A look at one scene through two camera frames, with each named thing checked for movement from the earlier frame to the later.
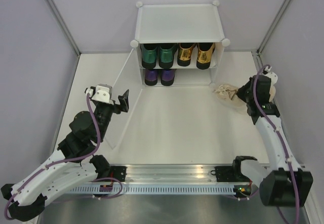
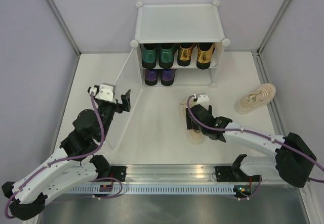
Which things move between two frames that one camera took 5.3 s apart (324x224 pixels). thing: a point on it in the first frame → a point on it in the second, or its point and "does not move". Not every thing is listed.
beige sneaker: (225, 93) → (195, 137)
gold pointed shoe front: (205, 51) does not move
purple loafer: (167, 77) does not move
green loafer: (149, 54) does not move
